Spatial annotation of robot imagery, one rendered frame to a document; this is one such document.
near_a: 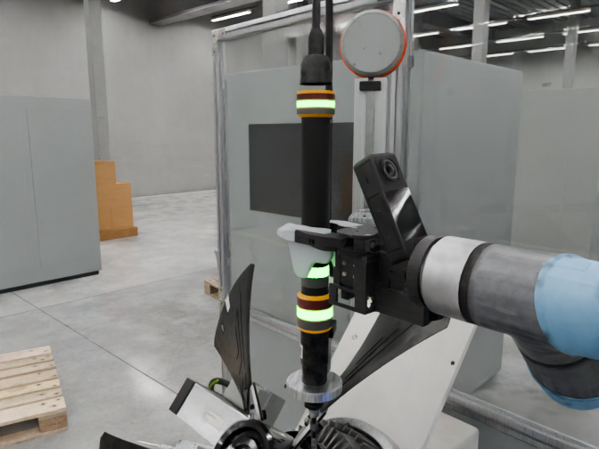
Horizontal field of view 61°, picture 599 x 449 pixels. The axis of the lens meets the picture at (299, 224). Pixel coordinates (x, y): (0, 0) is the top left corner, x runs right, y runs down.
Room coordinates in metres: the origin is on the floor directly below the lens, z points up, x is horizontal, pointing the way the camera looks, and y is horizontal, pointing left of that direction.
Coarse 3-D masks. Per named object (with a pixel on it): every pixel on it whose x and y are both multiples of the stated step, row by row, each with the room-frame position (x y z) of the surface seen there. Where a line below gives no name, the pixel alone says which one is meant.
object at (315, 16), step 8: (312, 0) 0.60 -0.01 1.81; (320, 0) 0.60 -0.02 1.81; (328, 0) 0.68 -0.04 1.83; (312, 8) 0.60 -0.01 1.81; (320, 8) 0.60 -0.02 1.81; (328, 8) 0.68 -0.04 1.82; (312, 16) 0.60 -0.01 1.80; (320, 16) 0.60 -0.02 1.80; (328, 16) 0.68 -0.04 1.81; (312, 24) 0.60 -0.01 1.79; (320, 24) 0.60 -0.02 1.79; (328, 24) 0.68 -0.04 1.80; (328, 32) 0.68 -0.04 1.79; (328, 40) 0.68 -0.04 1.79; (328, 48) 0.68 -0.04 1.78; (328, 56) 0.68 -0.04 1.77; (328, 88) 0.68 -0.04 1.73
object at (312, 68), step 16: (320, 32) 0.60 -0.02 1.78; (320, 48) 0.60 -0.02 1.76; (304, 64) 0.59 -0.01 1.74; (320, 64) 0.59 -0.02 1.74; (304, 80) 0.59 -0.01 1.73; (320, 80) 0.59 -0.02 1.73; (304, 336) 0.59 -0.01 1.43; (320, 336) 0.59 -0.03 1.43; (304, 352) 0.59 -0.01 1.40; (320, 352) 0.59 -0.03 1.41; (304, 368) 0.59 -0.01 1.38; (320, 368) 0.59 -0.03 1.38; (320, 384) 0.59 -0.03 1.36
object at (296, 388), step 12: (336, 324) 0.65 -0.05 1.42; (300, 372) 0.62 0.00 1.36; (288, 384) 0.59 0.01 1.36; (300, 384) 0.59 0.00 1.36; (324, 384) 0.59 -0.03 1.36; (336, 384) 0.59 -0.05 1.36; (300, 396) 0.57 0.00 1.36; (312, 396) 0.57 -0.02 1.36; (324, 396) 0.57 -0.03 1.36; (336, 396) 0.58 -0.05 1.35
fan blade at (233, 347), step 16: (240, 288) 0.91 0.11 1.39; (224, 304) 0.97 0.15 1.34; (240, 304) 0.88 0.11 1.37; (224, 320) 0.95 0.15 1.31; (240, 320) 0.86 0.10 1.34; (224, 336) 0.94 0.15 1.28; (240, 336) 0.84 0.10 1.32; (224, 352) 0.94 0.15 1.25; (240, 352) 0.82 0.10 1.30; (240, 368) 0.82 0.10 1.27; (240, 384) 0.83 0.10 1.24
